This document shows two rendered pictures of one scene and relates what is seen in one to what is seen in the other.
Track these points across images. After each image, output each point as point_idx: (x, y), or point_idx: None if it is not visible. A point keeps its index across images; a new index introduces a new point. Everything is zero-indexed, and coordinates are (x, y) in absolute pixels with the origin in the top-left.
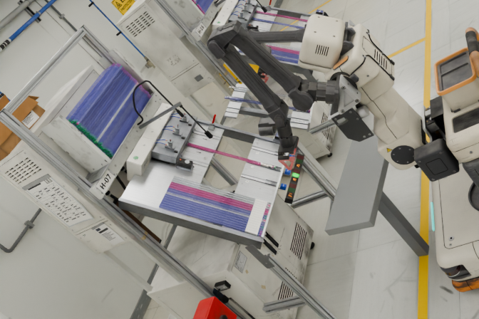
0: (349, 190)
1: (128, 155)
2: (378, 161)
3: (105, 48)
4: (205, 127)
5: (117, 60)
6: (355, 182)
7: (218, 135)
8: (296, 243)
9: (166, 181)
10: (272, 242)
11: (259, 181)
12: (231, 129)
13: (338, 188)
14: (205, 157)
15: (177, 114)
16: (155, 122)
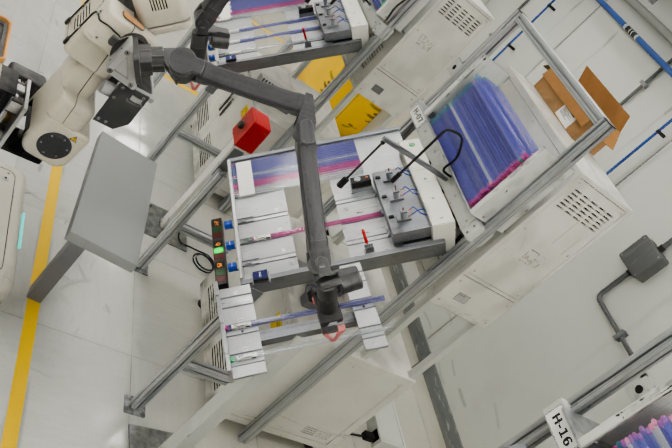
0: (131, 185)
1: (427, 152)
2: (92, 191)
3: (566, 156)
4: (379, 249)
5: (541, 170)
6: (124, 189)
7: (352, 246)
8: (222, 355)
9: (368, 165)
10: None
11: (261, 215)
12: (339, 260)
13: (147, 201)
14: (346, 210)
15: (420, 222)
16: (433, 190)
